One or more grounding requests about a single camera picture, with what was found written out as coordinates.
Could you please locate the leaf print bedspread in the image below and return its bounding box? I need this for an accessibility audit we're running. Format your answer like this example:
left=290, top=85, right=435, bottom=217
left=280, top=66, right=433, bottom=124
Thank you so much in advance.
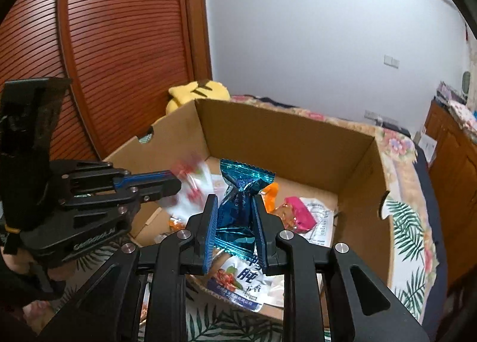
left=67, top=197, right=429, bottom=342

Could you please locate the white paper bag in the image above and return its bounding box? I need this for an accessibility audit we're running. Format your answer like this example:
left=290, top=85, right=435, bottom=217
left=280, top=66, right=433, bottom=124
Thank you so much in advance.
left=413, top=133, right=436, bottom=164

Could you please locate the brown louvered wardrobe door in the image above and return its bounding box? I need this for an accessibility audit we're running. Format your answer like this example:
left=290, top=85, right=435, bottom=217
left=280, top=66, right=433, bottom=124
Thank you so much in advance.
left=0, top=0, right=213, bottom=164

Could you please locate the wooden cabinet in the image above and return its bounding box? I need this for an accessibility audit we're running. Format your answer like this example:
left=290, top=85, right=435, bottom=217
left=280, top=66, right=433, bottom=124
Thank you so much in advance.
left=425, top=100, right=477, bottom=290

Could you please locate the pink clear chicken snack packet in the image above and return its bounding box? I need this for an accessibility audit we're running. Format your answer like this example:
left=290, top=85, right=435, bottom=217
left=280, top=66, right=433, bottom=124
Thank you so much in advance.
left=274, top=196, right=317, bottom=233

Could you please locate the folded floral cloth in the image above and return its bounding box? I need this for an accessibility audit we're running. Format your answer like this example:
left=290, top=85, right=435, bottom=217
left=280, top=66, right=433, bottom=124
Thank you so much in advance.
left=438, top=83, right=477, bottom=130

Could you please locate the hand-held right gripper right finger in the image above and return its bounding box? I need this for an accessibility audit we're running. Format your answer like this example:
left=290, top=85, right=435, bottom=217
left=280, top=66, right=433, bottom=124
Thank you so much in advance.
left=251, top=195, right=433, bottom=342

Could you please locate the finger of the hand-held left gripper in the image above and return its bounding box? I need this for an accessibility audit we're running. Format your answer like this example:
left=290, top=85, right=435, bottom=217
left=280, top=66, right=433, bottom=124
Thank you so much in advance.
left=69, top=161, right=178, bottom=194
left=71, top=178, right=183, bottom=217

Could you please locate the white blue-lettered snack packet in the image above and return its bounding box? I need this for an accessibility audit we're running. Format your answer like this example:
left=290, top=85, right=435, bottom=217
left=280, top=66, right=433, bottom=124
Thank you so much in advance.
left=207, top=249, right=286, bottom=313

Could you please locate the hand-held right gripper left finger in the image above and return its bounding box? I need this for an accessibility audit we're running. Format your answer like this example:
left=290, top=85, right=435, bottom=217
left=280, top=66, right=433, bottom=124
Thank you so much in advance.
left=37, top=194, right=219, bottom=342

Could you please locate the teal foil snack packet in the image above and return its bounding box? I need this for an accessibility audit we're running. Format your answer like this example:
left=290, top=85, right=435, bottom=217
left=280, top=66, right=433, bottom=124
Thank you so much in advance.
left=218, top=159, right=276, bottom=262

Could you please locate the yellow plush toy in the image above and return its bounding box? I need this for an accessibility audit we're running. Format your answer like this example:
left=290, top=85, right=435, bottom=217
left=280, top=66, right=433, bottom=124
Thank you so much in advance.
left=166, top=79, right=231, bottom=115

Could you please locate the brown cardboard box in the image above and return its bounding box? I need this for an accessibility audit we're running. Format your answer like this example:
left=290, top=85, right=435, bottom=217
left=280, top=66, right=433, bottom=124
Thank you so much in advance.
left=102, top=98, right=392, bottom=328

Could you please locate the red white snack packet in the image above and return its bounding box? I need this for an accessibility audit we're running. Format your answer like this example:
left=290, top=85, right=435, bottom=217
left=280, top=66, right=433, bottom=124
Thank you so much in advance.
left=164, top=158, right=213, bottom=216

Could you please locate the person's left hand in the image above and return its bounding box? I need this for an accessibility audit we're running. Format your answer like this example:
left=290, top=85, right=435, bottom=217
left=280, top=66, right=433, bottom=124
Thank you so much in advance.
left=0, top=249, right=75, bottom=279

